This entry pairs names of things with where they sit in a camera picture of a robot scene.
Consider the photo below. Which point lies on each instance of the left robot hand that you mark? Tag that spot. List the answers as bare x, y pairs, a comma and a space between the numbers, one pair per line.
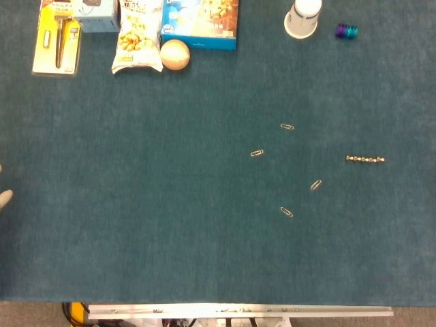
5, 198

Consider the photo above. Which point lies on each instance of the paperclip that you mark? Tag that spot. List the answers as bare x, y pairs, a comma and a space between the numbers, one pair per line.
257, 153
286, 212
315, 184
287, 126

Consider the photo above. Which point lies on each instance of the metal bead chain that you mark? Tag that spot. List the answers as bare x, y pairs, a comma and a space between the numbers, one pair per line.
365, 159

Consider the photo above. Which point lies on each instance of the yellow object under table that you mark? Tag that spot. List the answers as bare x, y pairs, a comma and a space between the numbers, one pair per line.
77, 311

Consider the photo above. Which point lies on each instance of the teal felt table cover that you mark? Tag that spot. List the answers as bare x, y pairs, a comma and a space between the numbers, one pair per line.
170, 187

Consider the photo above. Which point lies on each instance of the yellow razor blister pack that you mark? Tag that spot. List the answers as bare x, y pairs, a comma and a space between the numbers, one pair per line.
57, 41

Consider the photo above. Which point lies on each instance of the small light blue box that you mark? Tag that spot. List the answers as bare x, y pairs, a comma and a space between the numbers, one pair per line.
97, 18

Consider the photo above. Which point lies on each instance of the white peanut snack bag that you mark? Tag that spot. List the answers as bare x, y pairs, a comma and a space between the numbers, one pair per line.
138, 41

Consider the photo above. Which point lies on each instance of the beige ball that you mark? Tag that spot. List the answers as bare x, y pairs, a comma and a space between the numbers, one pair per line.
174, 54

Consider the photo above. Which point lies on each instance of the blue cookie box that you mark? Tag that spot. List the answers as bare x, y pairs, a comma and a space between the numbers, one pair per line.
201, 24

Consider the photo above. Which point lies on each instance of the white paper cup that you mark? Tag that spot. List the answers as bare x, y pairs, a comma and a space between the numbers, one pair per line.
302, 18

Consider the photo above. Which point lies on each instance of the purple teal spring toy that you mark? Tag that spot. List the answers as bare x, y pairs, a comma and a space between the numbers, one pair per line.
346, 31

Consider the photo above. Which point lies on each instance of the aluminium rail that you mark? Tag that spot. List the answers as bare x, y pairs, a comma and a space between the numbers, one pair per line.
238, 310

